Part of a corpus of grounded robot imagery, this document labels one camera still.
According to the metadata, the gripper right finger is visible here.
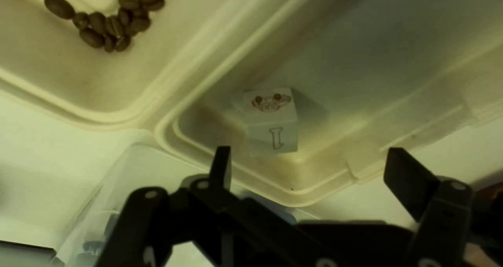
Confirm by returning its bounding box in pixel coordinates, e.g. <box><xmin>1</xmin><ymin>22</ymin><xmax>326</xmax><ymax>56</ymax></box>
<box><xmin>383</xmin><ymin>147</ymin><xmax>503</xmax><ymax>267</ymax></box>

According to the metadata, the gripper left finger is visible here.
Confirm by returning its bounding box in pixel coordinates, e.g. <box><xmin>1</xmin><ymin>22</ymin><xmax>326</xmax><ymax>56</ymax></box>
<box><xmin>96</xmin><ymin>146</ymin><xmax>327</xmax><ymax>267</ymax></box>

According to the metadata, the white square letter block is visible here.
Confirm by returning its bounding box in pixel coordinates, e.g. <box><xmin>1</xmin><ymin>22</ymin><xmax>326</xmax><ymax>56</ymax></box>
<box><xmin>241</xmin><ymin>87</ymin><xmax>299</xmax><ymax>156</ymax></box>

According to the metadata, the clear plastic container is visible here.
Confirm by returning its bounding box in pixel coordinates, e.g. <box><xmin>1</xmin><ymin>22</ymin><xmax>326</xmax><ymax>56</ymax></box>
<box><xmin>49</xmin><ymin>143</ymin><xmax>299</xmax><ymax>267</ymax></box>

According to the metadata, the white foam clamshell container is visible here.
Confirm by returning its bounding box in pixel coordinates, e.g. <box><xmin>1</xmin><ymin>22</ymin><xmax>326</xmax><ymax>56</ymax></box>
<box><xmin>0</xmin><ymin>0</ymin><xmax>503</xmax><ymax>208</ymax></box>

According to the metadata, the heap of coffee beans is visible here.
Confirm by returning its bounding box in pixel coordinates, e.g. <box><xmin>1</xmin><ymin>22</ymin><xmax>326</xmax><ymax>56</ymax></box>
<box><xmin>10</xmin><ymin>0</ymin><xmax>179</xmax><ymax>54</ymax></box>

